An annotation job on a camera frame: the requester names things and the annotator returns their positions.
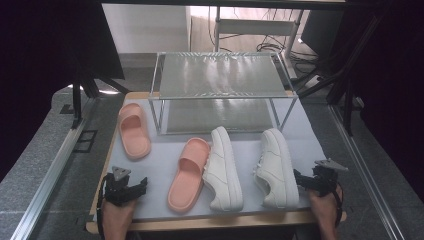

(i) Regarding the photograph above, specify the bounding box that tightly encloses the metal two-tier shoe rack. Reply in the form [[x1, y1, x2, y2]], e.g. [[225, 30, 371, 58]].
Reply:
[[148, 50, 299, 136]]

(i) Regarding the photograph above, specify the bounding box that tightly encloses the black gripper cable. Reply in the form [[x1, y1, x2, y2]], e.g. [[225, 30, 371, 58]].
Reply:
[[95, 173, 114, 240], [333, 181, 345, 229]]

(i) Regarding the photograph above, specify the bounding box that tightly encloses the white metal desk frame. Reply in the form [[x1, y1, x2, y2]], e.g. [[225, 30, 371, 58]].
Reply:
[[213, 5, 305, 81]]

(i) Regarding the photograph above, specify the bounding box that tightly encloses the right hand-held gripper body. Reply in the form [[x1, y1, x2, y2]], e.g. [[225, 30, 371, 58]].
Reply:
[[307, 158, 350, 198]]

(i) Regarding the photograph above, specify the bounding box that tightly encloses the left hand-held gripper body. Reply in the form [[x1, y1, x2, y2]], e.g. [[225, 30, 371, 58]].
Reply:
[[103, 166, 143, 207]]

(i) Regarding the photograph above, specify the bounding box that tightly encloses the black metal stand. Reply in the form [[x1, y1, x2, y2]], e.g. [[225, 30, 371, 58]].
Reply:
[[293, 13, 388, 137], [70, 63, 132, 130]]

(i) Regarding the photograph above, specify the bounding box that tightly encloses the white sneaker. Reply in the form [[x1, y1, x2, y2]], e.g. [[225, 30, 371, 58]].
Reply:
[[201, 125, 245, 212], [253, 127, 300, 210]]

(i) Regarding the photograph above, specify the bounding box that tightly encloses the light grey table mat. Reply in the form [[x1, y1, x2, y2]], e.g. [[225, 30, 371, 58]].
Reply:
[[93, 97, 327, 223]]

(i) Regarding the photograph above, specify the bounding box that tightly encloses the pink slipper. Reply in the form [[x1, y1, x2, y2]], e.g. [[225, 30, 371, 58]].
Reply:
[[167, 137, 212, 214], [117, 102, 152, 161]]

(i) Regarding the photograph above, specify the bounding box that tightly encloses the aluminium rail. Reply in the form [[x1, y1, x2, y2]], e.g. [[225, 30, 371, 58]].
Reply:
[[328, 103, 406, 240], [9, 98, 98, 240]]

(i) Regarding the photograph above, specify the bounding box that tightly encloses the bundle of black cables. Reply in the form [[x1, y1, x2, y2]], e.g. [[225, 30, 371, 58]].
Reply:
[[254, 33, 321, 66]]

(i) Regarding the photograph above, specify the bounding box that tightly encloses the dark curtain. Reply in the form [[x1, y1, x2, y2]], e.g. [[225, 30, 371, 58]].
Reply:
[[343, 0, 424, 203], [0, 0, 126, 183]]

